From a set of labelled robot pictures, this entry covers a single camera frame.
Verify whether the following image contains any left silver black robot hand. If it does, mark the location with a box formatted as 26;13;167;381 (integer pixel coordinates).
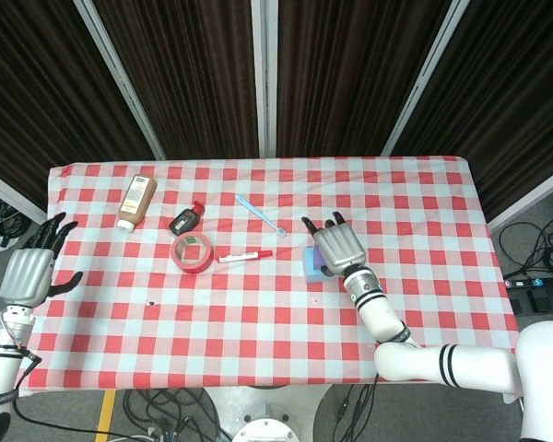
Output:
0;211;84;308

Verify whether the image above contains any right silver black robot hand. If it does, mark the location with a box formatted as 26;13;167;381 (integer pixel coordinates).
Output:
300;211;368;279

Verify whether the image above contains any large blue foam cube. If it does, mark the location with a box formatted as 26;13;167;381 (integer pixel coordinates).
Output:
302;245;340;285

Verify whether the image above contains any light blue toothbrush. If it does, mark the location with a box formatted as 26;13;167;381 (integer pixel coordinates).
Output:
234;193;288;238

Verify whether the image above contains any red white marker pen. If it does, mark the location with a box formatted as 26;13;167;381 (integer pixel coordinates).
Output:
217;250;274;264

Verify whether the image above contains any red white checkered tablecloth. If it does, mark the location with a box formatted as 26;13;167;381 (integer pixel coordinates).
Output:
20;155;526;398

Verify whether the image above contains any brown bottle white cap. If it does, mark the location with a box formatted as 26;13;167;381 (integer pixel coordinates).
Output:
116;174;159;232

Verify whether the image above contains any red tape roll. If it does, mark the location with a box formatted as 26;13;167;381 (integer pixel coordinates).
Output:
170;232;215;276

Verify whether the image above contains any small black bottle red cap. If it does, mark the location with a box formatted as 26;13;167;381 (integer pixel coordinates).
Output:
168;201;206;236

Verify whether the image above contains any dark brown curtain panel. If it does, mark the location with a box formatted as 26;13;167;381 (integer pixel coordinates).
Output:
91;0;262;161
0;0;157;211
393;0;553;221
276;0;453;157

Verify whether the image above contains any black foot pedal unit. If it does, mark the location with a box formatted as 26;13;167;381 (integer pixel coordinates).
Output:
509;288;553;317

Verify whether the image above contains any white partition base rail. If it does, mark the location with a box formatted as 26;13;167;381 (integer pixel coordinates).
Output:
0;164;48;226
487;164;553;231

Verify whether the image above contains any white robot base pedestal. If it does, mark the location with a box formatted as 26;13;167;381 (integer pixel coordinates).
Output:
202;385;334;442

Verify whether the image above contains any white partition frame post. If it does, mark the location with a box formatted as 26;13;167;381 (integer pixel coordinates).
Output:
380;0;472;157
72;0;168;161
250;0;278;158

